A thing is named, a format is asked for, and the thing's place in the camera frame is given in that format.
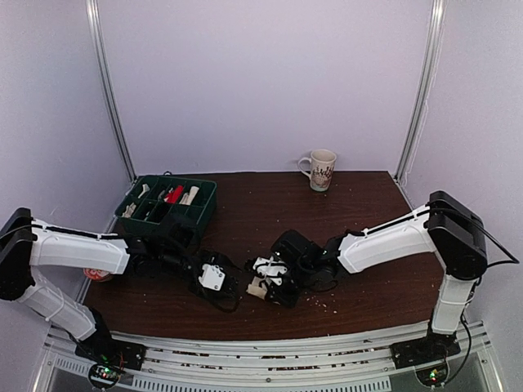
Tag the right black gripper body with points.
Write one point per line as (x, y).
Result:
(301, 275)

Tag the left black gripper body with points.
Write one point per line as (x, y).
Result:
(172, 261)

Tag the green compartment tray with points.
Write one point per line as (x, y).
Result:
(143, 208)

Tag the cream boxer underwear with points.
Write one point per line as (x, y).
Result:
(188, 197)

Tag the cream underwear navy trim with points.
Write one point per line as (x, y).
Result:
(258, 287)

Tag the white patterned ceramic mug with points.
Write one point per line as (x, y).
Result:
(318, 167)

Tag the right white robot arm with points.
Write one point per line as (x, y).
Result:
(442, 226)

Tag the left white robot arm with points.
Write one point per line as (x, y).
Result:
(27, 244)

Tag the red item in tray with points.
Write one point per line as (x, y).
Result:
(174, 194)

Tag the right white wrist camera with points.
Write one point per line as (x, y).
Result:
(269, 270)

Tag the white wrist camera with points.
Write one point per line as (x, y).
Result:
(269, 270)
(214, 278)

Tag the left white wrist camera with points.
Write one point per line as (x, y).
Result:
(214, 278)

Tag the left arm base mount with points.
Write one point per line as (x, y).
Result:
(120, 354)

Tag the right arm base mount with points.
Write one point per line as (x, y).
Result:
(423, 350)

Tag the left aluminium frame post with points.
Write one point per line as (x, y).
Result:
(94, 22)

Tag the aluminium frame post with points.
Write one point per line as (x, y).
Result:
(428, 72)
(94, 22)

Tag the right aluminium frame post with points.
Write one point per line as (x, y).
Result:
(428, 72)

